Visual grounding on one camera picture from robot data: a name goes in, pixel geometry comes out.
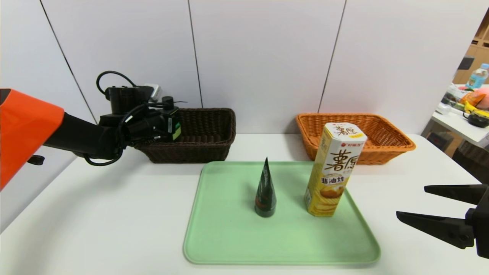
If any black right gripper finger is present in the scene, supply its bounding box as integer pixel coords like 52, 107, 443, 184
396, 211, 475, 250
424, 184, 489, 205

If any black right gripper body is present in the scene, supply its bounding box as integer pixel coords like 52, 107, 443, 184
465, 186, 489, 259

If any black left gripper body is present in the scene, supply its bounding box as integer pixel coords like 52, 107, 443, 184
142, 106, 182, 142

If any dark green rectangular bottle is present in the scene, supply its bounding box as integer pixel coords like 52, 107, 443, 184
160, 96, 182, 141

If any dark green cone tube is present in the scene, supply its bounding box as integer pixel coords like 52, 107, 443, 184
254, 157, 277, 218

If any yellow potato chips box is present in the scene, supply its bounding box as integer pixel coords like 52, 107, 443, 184
304, 122, 367, 217

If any dark brown wicker basket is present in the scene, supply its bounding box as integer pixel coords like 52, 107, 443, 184
134, 108, 236, 164

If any orange wicker basket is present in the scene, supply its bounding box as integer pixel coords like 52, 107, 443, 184
296, 113, 416, 165

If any dark chair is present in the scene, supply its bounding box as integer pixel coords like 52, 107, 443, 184
452, 141, 489, 183

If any white side table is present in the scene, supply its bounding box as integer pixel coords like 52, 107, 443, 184
421, 101, 489, 150

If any black round object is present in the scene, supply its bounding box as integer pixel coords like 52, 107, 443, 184
467, 113, 489, 128

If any yellow item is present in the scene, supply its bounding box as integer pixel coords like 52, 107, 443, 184
463, 101, 489, 118

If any orange snack bag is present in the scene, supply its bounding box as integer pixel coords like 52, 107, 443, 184
460, 92, 486, 107

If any clear water bottle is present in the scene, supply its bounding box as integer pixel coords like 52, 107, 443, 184
466, 63, 489, 89

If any light green plastic tray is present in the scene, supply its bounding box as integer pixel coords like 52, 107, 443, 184
183, 161, 381, 265

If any wooden cabinet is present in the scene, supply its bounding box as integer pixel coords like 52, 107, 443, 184
452, 7, 489, 85

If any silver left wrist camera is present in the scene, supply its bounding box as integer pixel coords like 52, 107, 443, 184
144, 83, 163, 102

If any black camera cable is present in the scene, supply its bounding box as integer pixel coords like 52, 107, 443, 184
96, 71, 138, 100

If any black wrist harness cable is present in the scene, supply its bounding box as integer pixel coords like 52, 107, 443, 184
83, 102, 170, 167

